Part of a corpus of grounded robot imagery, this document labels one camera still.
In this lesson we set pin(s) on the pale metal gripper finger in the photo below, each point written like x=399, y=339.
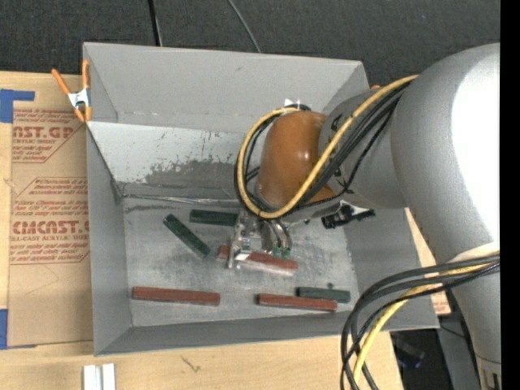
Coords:
x=240, y=247
x=237, y=262

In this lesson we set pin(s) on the red-brown block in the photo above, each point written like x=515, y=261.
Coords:
x=296, y=302
x=174, y=295
x=272, y=262

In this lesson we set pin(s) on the dark green flat block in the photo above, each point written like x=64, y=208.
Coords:
x=323, y=294
x=213, y=217
x=187, y=235

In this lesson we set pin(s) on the grey metal bin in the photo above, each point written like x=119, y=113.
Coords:
x=170, y=96

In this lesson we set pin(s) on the brown cardboard board red print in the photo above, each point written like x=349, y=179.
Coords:
x=44, y=201

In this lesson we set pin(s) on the black cylinder on white bracket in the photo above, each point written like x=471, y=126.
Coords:
x=339, y=217

